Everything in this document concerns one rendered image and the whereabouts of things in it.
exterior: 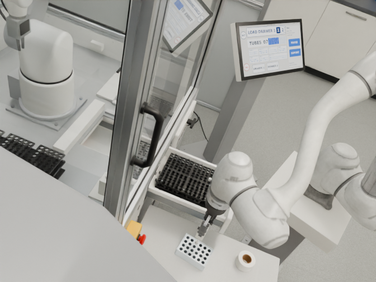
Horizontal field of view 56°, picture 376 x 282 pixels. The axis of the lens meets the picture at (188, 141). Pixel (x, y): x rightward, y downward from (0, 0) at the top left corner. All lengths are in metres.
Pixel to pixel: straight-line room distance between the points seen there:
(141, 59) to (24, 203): 0.38
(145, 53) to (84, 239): 0.38
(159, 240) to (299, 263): 1.36
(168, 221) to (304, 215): 0.59
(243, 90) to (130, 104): 1.63
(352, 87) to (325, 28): 3.09
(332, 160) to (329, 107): 0.52
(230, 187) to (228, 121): 1.42
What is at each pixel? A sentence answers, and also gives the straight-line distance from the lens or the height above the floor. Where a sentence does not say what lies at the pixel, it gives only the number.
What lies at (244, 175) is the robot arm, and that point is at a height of 1.28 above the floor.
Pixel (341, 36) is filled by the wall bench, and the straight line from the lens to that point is 4.24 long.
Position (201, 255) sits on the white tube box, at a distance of 1.41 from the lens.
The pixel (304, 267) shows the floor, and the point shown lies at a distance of 2.60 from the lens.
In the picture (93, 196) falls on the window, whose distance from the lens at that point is 0.98.
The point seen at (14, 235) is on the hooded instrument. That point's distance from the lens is 0.29.
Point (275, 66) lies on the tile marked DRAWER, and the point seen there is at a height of 1.00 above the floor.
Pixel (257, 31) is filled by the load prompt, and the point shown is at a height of 1.16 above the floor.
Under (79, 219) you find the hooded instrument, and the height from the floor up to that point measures 1.74.
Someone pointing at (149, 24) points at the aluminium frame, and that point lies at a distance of 0.58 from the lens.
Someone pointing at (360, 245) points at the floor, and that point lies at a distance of 2.97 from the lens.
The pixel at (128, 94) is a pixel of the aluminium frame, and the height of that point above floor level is 1.58.
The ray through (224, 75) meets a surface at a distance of 3.09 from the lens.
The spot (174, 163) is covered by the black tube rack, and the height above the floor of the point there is 0.87.
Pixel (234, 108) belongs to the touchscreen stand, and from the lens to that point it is 2.35.
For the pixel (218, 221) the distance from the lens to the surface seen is 1.41.
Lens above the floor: 2.00
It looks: 43 degrees down
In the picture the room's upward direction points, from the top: 19 degrees clockwise
